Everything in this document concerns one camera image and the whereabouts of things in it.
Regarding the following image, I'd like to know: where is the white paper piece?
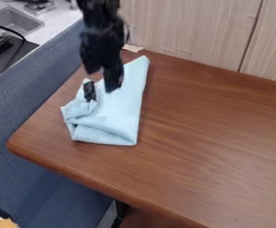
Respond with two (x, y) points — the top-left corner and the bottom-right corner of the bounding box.
(121, 44), (146, 54)

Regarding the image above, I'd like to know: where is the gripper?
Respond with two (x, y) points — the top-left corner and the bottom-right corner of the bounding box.
(77, 17), (129, 94)

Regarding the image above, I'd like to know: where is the tap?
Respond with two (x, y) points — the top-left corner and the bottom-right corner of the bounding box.
(22, 0), (60, 17)

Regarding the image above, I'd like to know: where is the black cable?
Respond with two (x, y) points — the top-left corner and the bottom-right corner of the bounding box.
(0, 20), (29, 43)

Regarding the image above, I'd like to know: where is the light blue cloth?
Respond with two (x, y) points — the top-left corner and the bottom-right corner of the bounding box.
(59, 54), (151, 147)

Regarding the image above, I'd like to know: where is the toy sink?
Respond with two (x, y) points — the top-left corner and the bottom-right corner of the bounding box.
(0, 6), (45, 37)

